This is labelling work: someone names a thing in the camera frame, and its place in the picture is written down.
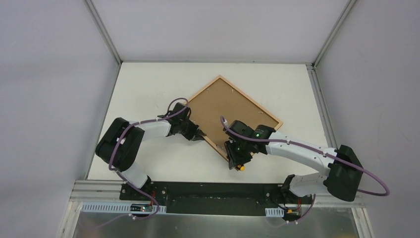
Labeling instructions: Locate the right white cable duct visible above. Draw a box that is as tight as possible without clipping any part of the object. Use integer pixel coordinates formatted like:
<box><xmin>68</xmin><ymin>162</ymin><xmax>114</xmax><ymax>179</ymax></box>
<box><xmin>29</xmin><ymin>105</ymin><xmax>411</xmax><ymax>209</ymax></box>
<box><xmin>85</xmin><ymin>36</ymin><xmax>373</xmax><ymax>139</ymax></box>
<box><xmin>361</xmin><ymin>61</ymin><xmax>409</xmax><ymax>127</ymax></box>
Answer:
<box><xmin>265</xmin><ymin>207</ymin><xmax>284</xmax><ymax>218</ymax></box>

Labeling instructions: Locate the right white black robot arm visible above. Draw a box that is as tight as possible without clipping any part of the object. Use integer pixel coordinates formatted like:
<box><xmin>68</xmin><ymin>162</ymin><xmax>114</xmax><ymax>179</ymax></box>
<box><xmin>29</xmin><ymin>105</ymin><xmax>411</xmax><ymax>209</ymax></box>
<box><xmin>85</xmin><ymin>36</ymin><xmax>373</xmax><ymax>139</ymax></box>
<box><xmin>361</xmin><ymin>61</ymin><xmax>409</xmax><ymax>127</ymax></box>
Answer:
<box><xmin>220</xmin><ymin>118</ymin><xmax>363</xmax><ymax>203</ymax></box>

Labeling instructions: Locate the aluminium front rail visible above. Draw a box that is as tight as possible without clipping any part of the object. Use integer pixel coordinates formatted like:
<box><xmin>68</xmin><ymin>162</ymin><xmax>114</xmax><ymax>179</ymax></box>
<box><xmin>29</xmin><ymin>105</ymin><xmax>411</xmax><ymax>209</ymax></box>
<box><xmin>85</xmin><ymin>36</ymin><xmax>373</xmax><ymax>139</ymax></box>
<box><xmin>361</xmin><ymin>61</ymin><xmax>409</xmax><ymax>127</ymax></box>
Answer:
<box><xmin>70</xmin><ymin>180</ymin><xmax>366</xmax><ymax>208</ymax></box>

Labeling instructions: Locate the brown wooden photo frame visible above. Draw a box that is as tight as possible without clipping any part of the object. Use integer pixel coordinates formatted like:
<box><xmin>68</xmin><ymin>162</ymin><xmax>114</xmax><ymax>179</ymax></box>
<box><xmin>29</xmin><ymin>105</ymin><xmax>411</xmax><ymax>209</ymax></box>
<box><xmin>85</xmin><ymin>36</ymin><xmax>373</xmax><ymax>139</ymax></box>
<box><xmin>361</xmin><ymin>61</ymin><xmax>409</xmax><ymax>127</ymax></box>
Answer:
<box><xmin>188</xmin><ymin>75</ymin><xmax>283</xmax><ymax>161</ymax></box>

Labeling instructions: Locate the purple cable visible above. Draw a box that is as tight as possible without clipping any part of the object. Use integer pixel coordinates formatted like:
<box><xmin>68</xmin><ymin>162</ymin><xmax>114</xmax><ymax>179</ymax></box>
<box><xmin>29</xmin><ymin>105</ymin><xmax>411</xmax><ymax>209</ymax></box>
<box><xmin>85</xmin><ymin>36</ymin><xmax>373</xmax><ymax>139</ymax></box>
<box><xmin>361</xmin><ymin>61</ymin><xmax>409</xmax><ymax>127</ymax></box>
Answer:
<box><xmin>108</xmin><ymin>97</ymin><xmax>190</xmax><ymax>221</ymax></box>
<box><xmin>219</xmin><ymin>116</ymin><xmax>391</xmax><ymax>225</ymax></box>

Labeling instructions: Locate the white cable duct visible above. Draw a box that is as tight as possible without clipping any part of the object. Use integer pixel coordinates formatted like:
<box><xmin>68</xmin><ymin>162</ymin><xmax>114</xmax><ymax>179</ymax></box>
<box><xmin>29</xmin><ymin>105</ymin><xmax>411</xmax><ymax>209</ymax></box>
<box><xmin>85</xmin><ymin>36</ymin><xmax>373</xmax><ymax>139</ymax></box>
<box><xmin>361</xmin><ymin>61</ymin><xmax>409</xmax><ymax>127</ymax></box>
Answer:
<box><xmin>265</xmin><ymin>207</ymin><xmax>284</xmax><ymax>218</ymax></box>
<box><xmin>81</xmin><ymin>202</ymin><xmax>158</xmax><ymax>215</ymax></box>

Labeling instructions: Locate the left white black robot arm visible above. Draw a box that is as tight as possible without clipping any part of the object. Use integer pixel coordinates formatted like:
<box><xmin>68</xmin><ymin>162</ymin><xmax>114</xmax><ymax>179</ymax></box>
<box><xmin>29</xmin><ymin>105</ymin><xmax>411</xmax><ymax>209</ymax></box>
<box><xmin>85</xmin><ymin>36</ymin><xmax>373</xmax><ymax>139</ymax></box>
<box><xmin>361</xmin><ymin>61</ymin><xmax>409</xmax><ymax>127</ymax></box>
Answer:
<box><xmin>95</xmin><ymin>98</ymin><xmax>206</xmax><ymax>201</ymax></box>

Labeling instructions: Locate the left white cable duct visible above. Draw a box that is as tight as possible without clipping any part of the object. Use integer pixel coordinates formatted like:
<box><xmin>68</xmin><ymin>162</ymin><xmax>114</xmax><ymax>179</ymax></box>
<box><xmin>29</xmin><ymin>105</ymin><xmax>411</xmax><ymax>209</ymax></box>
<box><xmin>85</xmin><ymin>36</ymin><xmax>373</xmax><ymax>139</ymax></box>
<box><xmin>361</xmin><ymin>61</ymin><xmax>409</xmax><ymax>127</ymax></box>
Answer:
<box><xmin>81</xmin><ymin>202</ymin><xmax>158</xmax><ymax>215</ymax></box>

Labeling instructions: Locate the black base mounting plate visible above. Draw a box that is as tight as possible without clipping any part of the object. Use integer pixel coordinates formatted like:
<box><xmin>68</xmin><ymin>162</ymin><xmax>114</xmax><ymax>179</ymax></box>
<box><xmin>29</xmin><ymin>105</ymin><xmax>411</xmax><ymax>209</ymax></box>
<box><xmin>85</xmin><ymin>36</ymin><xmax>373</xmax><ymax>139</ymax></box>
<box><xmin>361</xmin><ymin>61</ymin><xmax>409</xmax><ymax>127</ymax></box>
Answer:
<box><xmin>119</xmin><ymin>181</ymin><xmax>313</xmax><ymax>217</ymax></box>

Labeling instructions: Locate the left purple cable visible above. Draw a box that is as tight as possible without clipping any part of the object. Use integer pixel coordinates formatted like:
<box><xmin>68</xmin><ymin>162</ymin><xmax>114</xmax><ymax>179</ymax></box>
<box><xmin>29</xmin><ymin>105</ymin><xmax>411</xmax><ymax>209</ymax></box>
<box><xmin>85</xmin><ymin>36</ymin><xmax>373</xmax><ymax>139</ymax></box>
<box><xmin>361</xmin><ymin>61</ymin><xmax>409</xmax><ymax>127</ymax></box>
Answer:
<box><xmin>108</xmin><ymin>97</ymin><xmax>190</xmax><ymax>221</ymax></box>

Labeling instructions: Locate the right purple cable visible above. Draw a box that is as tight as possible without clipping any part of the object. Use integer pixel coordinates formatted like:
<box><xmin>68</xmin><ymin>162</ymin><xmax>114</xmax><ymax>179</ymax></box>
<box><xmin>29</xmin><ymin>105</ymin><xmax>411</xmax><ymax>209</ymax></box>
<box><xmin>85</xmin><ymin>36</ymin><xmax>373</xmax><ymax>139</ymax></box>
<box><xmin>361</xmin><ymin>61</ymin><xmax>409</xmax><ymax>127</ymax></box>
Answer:
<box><xmin>219</xmin><ymin>116</ymin><xmax>391</xmax><ymax>225</ymax></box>

